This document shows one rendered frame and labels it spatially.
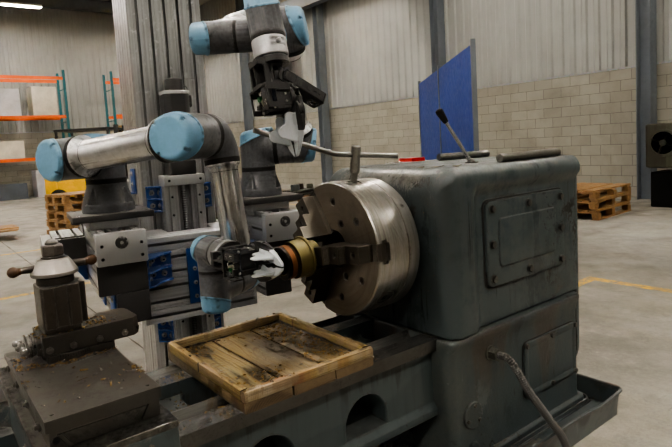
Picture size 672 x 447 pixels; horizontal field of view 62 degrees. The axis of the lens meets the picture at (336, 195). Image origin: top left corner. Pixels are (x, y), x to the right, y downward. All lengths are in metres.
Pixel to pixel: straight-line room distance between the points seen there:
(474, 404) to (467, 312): 0.23
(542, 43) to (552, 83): 0.90
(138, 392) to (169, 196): 1.06
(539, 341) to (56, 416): 1.16
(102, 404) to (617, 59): 11.59
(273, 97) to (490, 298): 0.71
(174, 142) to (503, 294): 0.88
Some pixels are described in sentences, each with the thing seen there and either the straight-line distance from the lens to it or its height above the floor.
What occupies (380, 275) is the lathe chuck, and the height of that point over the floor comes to 1.04.
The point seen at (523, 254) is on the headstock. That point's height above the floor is 1.02.
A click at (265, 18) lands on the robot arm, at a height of 1.59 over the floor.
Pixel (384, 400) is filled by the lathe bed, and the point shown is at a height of 0.76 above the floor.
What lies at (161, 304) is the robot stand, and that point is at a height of 0.86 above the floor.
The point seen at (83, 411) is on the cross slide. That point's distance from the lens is 0.92.
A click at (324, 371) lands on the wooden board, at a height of 0.89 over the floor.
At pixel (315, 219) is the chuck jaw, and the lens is 1.30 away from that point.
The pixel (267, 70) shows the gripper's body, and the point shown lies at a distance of 1.19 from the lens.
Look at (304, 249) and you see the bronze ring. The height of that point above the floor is 1.10.
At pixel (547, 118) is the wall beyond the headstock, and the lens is 12.61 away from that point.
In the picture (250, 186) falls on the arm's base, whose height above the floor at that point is 1.20.
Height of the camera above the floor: 1.33
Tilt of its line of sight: 5 degrees down
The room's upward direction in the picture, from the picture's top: 3 degrees counter-clockwise
